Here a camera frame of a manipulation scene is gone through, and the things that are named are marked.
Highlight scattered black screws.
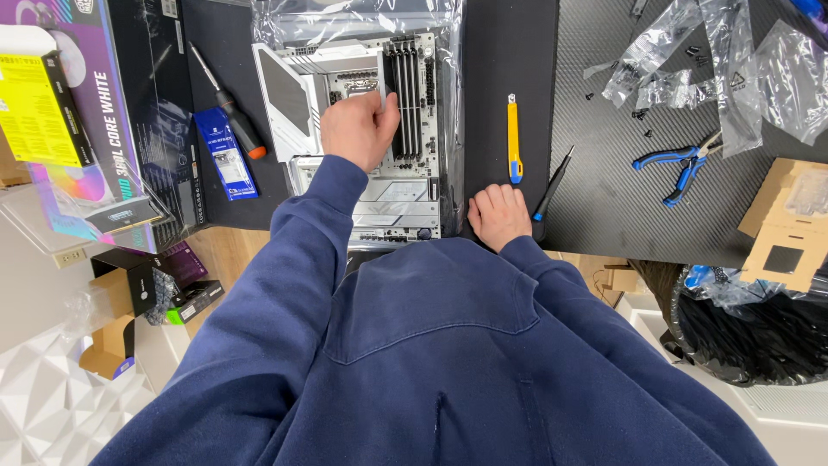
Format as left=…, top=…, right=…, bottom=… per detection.
left=584, top=44, right=711, bottom=138

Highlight large purple and black box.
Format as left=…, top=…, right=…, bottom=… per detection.
left=0, top=0, right=208, bottom=255

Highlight clear antistatic bag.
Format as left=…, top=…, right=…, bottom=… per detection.
left=251, top=0, right=467, bottom=251

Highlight brown cardboard insert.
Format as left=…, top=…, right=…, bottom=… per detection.
left=737, top=157, right=828, bottom=293

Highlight black and green box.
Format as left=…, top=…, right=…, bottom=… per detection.
left=165, top=280, right=225, bottom=326

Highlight black desk mat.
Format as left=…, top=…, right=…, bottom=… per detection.
left=181, top=0, right=561, bottom=244

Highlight black blue-tipped precision screwdriver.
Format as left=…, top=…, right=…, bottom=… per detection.
left=532, top=145, right=576, bottom=223

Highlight small crumpled clear plastic bag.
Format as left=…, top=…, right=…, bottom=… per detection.
left=634, top=68, right=718, bottom=111

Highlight black cardboard box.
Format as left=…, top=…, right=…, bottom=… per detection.
left=91, top=249, right=173, bottom=318

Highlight black trash bag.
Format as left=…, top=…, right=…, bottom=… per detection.
left=669, top=262, right=828, bottom=387

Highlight blue plastic object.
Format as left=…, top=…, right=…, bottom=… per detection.
left=790, top=0, right=828, bottom=35

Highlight person's right hand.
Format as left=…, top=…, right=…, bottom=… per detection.
left=467, top=184, right=533, bottom=253

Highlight clear plastic bag with triangle mark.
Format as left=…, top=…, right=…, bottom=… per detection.
left=699, top=0, right=768, bottom=159

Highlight small brown cardboard box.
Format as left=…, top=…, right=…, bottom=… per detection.
left=585, top=255, right=643, bottom=309

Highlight long clear plastic bag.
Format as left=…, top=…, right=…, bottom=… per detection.
left=582, top=0, right=706, bottom=108

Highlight yellow and black box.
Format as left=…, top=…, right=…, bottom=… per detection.
left=0, top=50, right=95, bottom=169

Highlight grey mesh pouch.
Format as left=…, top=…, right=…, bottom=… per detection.
left=144, top=268, right=177, bottom=326

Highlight brown cardboard packaging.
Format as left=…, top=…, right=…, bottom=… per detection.
left=79, top=268, right=138, bottom=381

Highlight yellow utility knife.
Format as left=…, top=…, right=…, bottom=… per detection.
left=506, top=94, right=524, bottom=185

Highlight wide clear plastic bag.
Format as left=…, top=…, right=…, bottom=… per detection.
left=753, top=19, right=828, bottom=146

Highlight person's navy blue sweatshirt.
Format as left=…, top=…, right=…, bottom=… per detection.
left=91, top=154, right=777, bottom=466

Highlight white computer motherboard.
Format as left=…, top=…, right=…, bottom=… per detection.
left=252, top=32, right=445, bottom=251

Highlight beige wall outlet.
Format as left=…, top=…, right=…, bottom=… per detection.
left=53, top=246, right=87, bottom=269

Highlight carbon pattern desk mat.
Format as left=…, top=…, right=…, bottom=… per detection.
left=540, top=0, right=828, bottom=269

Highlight black orange-tipped screwdriver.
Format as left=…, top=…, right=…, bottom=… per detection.
left=188, top=42, right=268, bottom=161

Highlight blue-handled pliers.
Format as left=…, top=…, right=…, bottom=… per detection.
left=632, top=128, right=724, bottom=208

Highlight person's left hand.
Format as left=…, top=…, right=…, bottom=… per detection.
left=320, top=89, right=402, bottom=174

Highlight white geometric panel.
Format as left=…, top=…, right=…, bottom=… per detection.
left=0, top=324, right=195, bottom=466

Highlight blue thermal paste packet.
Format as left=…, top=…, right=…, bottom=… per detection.
left=193, top=107, right=259, bottom=202

